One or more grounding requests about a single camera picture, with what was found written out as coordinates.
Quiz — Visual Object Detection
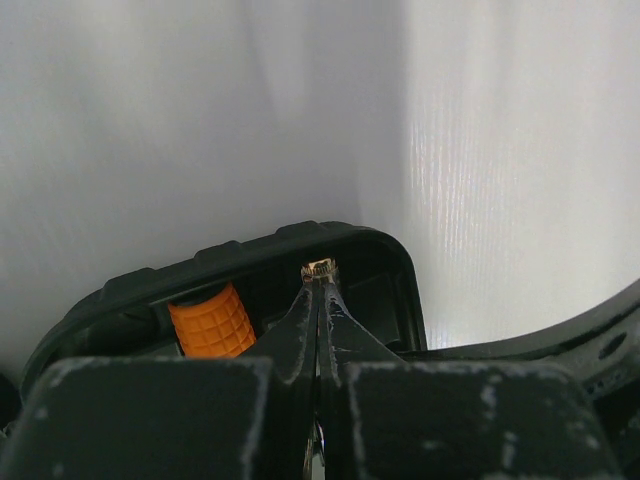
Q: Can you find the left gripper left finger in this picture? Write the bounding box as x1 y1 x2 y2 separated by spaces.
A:
1 287 318 479

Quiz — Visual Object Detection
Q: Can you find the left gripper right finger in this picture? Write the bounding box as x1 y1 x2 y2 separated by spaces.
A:
314 284 623 479

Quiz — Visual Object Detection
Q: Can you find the orange handled screwdriver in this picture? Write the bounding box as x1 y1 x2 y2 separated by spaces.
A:
168 283 257 358

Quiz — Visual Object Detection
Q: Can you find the black plastic tool case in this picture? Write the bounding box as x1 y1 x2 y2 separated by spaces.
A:
19 221 427 397

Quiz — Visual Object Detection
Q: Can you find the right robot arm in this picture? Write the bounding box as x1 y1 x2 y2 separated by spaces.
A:
400 282 639 479

